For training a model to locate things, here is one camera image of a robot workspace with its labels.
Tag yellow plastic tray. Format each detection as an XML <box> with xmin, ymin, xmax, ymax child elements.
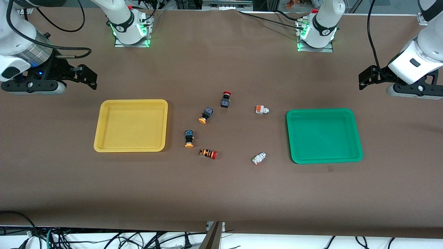
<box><xmin>93</xmin><ymin>99</ymin><xmax>169</xmax><ymax>153</ymax></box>

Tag green plastic tray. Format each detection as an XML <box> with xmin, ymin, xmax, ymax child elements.
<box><xmin>286</xmin><ymin>108</ymin><xmax>364</xmax><ymax>164</ymax></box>

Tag red button orange striped body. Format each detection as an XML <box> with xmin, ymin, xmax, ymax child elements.
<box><xmin>199</xmin><ymin>148</ymin><xmax>218</xmax><ymax>160</ymax></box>

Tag brown table mat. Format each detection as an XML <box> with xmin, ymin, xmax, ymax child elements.
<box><xmin>0</xmin><ymin>7</ymin><xmax>443</xmax><ymax>239</ymax></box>

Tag metal table leg beam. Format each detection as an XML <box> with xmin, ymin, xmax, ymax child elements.
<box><xmin>198</xmin><ymin>221</ymin><xmax>226</xmax><ymax>249</ymax></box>

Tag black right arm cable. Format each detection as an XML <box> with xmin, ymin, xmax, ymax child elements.
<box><xmin>6</xmin><ymin>0</ymin><xmax>93</xmax><ymax>58</ymax></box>

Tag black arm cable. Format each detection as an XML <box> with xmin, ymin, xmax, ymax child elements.
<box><xmin>6</xmin><ymin>0</ymin><xmax>93</xmax><ymax>58</ymax></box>
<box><xmin>366</xmin><ymin>0</ymin><xmax>383</xmax><ymax>71</ymax></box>

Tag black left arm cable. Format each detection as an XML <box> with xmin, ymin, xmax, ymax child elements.
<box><xmin>366</xmin><ymin>0</ymin><xmax>383</xmax><ymax>71</ymax></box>

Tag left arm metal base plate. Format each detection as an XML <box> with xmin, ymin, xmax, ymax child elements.
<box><xmin>296</xmin><ymin>18</ymin><xmax>335</xmax><ymax>53</ymax></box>

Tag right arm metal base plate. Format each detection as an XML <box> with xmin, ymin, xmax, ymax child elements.
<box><xmin>114</xmin><ymin>13</ymin><xmax>154</xmax><ymax>48</ymax></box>

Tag black base power cable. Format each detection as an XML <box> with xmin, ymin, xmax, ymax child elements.
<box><xmin>237</xmin><ymin>10</ymin><xmax>306</xmax><ymax>29</ymax></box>

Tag aluminium frame bar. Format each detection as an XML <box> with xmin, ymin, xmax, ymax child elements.
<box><xmin>202</xmin><ymin>0</ymin><xmax>254</xmax><ymax>9</ymax></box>

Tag black cables under table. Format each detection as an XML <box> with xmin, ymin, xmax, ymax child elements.
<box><xmin>324</xmin><ymin>236</ymin><xmax>397</xmax><ymax>249</ymax></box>

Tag black cable bundle under table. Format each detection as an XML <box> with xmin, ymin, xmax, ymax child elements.
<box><xmin>0</xmin><ymin>210</ymin><xmax>208</xmax><ymax>249</ymax></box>

